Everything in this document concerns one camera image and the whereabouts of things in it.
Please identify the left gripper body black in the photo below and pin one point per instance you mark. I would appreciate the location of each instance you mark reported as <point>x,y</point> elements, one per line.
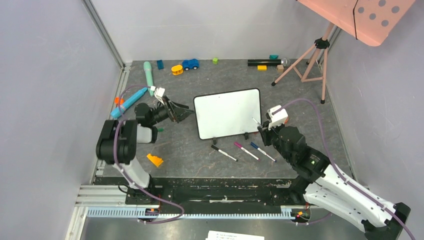
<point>164,112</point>

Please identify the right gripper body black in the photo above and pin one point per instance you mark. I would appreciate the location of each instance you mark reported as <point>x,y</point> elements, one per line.
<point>265,134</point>

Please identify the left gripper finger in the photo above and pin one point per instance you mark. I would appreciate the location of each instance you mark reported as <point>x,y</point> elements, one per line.
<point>182,114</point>
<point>174,106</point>

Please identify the green whiteboard marker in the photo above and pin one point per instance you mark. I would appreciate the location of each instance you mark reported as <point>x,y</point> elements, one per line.
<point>256,121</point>

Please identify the white whiteboard black frame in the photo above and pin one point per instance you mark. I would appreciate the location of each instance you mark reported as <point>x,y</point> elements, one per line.
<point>227,114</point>

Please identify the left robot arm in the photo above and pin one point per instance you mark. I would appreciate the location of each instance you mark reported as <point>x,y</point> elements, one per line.
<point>117,143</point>

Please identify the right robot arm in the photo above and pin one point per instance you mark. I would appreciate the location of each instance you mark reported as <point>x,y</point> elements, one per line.
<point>321,183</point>

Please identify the blue capped whiteboard marker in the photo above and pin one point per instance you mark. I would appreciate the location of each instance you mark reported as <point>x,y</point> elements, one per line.
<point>262,151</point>

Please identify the purple capped whiteboard marker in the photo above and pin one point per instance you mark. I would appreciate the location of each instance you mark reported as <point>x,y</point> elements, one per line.
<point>237,144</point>

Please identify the black capped whiteboard marker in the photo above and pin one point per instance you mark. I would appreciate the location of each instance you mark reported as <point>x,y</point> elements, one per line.
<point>223,152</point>

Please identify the yellow oval toy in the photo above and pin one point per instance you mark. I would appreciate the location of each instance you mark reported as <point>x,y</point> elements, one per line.
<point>177,69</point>

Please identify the blue toy marker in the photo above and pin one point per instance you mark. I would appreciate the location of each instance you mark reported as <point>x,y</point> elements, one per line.
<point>116,112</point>

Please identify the blue toy car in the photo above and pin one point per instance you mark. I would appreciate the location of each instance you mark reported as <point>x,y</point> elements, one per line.
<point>190,64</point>

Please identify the dark blue block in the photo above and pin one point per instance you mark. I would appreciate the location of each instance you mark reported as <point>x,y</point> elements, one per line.
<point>160,64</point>

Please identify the mint green toy marker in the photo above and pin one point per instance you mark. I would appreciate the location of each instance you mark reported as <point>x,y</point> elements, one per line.
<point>147,67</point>

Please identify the orange wedge toy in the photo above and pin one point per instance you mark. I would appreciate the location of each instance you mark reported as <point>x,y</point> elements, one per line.
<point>155,160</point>

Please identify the lime green cube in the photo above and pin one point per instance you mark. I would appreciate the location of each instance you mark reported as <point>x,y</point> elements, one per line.
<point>215,61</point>

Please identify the beige wooden block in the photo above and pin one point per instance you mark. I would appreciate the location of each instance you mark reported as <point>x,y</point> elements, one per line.
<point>280,68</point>

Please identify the yellow block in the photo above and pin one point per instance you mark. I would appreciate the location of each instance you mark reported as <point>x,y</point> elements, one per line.
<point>262,68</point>

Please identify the black cylinder tube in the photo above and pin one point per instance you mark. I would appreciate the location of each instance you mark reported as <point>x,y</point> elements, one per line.
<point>264,62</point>

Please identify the clear round bulb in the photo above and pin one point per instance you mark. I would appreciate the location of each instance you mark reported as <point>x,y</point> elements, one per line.
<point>285,62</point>

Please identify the teal block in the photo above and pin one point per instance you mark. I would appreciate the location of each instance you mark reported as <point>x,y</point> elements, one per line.
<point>273,56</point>

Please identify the pink tripod stand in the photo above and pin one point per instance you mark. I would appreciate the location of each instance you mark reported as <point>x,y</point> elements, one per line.
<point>320,45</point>

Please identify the white paper sheet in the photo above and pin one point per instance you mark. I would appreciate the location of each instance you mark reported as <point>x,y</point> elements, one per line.
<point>220,235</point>

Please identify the pink perforated panel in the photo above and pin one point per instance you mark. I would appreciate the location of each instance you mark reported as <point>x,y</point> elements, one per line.
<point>369,21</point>

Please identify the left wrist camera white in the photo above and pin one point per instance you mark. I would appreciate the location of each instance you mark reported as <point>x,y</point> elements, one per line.
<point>158,93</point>

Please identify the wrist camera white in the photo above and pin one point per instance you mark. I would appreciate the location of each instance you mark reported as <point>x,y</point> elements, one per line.
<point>276,116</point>
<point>158,93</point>

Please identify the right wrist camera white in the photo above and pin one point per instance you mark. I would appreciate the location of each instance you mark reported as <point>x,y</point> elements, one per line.
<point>276,116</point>

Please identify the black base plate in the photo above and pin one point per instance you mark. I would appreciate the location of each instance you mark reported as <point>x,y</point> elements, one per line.
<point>218,195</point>

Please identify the light blue cable duct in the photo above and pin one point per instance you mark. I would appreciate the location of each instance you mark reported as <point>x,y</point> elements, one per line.
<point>144,213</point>

